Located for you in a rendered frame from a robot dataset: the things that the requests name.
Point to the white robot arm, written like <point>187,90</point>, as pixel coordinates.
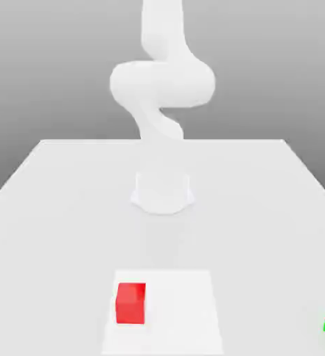
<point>162,80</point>

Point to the small red cube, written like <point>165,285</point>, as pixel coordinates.
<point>130,306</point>

